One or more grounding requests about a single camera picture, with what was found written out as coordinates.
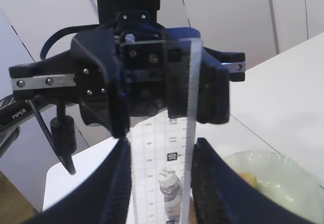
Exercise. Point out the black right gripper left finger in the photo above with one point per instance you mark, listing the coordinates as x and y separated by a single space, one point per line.
103 197

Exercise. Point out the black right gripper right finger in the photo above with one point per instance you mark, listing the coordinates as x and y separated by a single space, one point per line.
221 196

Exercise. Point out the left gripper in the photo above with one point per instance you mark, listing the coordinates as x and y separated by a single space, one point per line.
108 71

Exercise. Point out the clear plastic ruler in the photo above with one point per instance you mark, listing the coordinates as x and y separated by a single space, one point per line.
156 143

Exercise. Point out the brown Nescafe coffee bottle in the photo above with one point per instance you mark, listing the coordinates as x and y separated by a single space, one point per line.
170 188

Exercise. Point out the sugared bread bun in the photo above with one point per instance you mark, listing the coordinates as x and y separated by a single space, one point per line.
249 178

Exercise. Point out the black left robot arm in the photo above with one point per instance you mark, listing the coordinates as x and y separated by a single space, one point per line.
60 133

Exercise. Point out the green wavy glass plate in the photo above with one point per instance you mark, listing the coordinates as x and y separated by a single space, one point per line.
282 180

